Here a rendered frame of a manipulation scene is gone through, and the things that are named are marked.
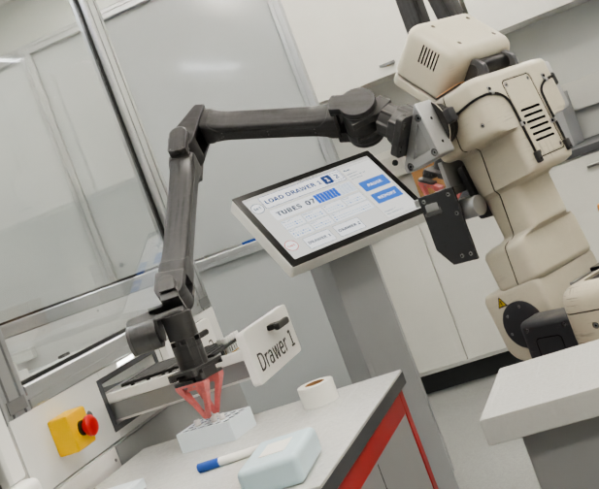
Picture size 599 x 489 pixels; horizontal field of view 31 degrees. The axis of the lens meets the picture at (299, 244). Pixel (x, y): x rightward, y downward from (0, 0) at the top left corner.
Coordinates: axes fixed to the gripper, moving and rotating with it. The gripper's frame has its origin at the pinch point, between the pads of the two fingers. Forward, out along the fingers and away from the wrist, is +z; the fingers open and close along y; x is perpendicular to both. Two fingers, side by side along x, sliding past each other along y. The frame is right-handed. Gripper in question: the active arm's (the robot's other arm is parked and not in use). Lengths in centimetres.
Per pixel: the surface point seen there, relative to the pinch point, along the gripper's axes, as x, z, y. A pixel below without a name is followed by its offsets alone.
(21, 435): -22.8, -8.9, 24.3
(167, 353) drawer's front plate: -31.5, -9.0, -36.9
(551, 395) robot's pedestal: 71, 6, 24
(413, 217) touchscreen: 0, -17, -133
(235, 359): 1.1, -6.5, -12.4
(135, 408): -22.9, -3.0, -8.2
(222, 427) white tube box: 3.5, 2.9, 3.2
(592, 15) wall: 27, -74, -397
